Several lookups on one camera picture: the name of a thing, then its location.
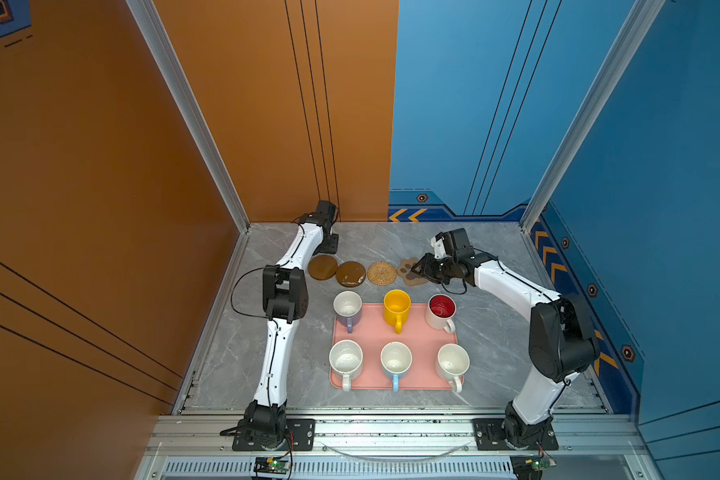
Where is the left green circuit board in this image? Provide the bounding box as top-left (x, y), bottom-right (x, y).
top-left (252, 457), bottom-right (292, 479)

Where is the aluminium corner post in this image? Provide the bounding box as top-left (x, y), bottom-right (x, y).
top-left (519, 0), bottom-right (665, 234)
top-left (124, 0), bottom-right (251, 233)

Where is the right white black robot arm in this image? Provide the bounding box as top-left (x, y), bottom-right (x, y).
top-left (413, 228), bottom-right (600, 450)

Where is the white mug blue handle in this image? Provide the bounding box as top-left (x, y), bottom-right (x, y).
top-left (380, 341), bottom-right (413, 392)

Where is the pink rectangular tray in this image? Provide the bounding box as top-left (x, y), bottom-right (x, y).
top-left (330, 303), bottom-right (458, 392)

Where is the glossy dark wooden coaster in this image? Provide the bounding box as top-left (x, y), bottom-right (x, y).
top-left (335, 261), bottom-right (367, 288)

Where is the white mug front right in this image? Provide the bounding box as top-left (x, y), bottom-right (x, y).
top-left (435, 343), bottom-right (471, 394)

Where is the white mug red inside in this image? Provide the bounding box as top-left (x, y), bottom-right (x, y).
top-left (425, 294), bottom-right (457, 334)

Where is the right circuit board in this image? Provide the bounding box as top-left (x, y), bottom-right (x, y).
top-left (510, 456), bottom-right (557, 480)

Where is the cork paw print coaster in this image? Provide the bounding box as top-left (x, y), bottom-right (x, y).
top-left (397, 257), bottom-right (428, 287)

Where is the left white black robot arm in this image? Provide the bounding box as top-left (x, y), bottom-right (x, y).
top-left (238, 200), bottom-right (338, 450)

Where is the white mug front left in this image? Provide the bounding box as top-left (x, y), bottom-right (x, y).
top-left (329, 340), bottom-right (364, 392)

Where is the yellow mug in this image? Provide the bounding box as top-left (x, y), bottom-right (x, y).
top-left (383, 289), bottom-right (412, 334)

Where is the purple mug white inside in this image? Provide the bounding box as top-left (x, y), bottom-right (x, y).
top-left (333, 291), bottom-right (363, 334)

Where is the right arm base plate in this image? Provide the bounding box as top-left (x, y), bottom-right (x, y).
top-left (472, 417), bottom-right (559, 451)

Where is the woven rattan round coaster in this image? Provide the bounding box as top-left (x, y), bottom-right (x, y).
top-left (367, 261), bottom-right (398, 286)

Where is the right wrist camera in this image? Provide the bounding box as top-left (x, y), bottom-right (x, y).
top-left (430, 234), bottom-right (447, 260)

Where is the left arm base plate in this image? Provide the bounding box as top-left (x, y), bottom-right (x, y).
top-left (232, 417), bottom-right (316, 452)

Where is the right aluminium corner post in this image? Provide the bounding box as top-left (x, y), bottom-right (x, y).
top-left (519, 0), bottom-right (665, 234)

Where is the matte brown wooden coaster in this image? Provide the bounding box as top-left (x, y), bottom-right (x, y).
top-left (307, 255), bottom-right (338, 281)

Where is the left aluminium corner post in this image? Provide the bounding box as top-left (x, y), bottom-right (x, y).
top-left (124, 0), bottom-right (251, 233)

